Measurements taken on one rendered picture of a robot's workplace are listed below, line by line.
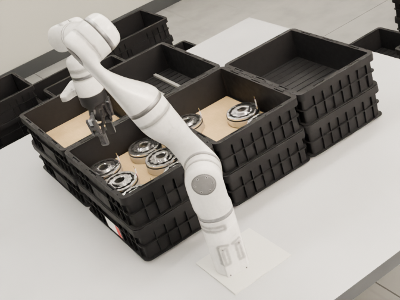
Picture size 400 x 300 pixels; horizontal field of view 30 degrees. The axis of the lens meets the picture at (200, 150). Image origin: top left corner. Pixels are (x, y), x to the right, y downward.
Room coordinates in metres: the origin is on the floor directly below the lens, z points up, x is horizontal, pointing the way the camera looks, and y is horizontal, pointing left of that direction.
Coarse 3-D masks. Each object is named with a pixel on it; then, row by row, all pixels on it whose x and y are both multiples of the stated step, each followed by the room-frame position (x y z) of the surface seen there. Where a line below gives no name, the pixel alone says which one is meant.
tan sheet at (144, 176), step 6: (120, 156) 2.04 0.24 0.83; (126, 156) 2.03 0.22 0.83; (126, 162) 1.99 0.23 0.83; (132, 162) 1.98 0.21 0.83; (126, 168) 1.96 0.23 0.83; (132, 168) 1.94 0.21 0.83; (138, 168) 1.93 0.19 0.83; (144, 168) 1.92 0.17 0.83; (138, 174) 1.90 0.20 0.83; (144, 174) 1.89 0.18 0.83; (150, 174) 1.88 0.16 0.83; (144, 180) 1.86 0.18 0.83
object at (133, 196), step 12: (120, 120) 2.08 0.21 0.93; (84, 144) 2.01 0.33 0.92; (72, 156) 1.95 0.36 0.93; (84, 168) 1.85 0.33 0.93; (180, 168) 1.71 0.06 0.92; (96, 180) 1.77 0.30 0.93; (156, 180) 1.67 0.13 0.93; (168, 180) 1.69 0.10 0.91; (108, 192) 1.71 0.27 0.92; (132, 192) 1.65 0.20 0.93; (144, 192) 1.66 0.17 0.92
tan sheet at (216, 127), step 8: (216, 104) 2.18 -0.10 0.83; (224, 104) 2.16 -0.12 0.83; (232, 104) 2.14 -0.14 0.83; (208, 112) 2.14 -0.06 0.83; (216, 112) 2.12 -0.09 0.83; (224, 112) 2.11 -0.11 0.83; (208, 120) 2.09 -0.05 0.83; (216, 120) 2.07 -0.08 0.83; (224, 120) 2.06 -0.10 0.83; (208, 128) 2.04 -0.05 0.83; (216, 128) 2.03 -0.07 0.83; (224, 128) 2.01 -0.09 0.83; (232, 128) 1.99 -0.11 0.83; (208, 136) 1.99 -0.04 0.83; (216, 136) 1.98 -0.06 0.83; (224, 136) 1.96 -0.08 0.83
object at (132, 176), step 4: (120, 172) 1.89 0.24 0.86; (124, 172) 1.88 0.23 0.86; (128, 172) 1.88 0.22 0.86; (132, 172) 1.87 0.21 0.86; (112, 176) 1.88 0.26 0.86; (116, 176) 1.87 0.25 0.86; (128, 176) 1.85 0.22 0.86; (132, 176) 1.85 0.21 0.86; (136, 176) 1.84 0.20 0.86; (108, 180) 1.87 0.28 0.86; (128, 180) 1.83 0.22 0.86; (132, 180) 1.83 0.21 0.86; (136, 180) 1.82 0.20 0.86; (124, 184) 1.82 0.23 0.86; (128, 184) 1.82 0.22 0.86; (132, 184) 1.81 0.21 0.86; (116, 188) 1.81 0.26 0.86; (120, 188) 1.81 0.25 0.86; (124, 188) 1.80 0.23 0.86; (128, 188) 1.80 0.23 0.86
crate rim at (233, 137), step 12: (216, 72) 2.21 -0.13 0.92; (228, 72) 2.18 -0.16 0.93; (192, 84) 2.17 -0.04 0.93; (264, 84) 2.01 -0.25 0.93; (168, 96) 2.14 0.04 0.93; (288, 96) 1.90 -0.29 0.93; (276, 108) 1.85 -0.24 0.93; (288, 108) 1.86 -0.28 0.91; (252, 120) 1.82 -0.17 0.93; (264, 120) 1.82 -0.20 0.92; (240, 132) 1.79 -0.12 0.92; (216, 144) 1.76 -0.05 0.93; (228, 144) 1.77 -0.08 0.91
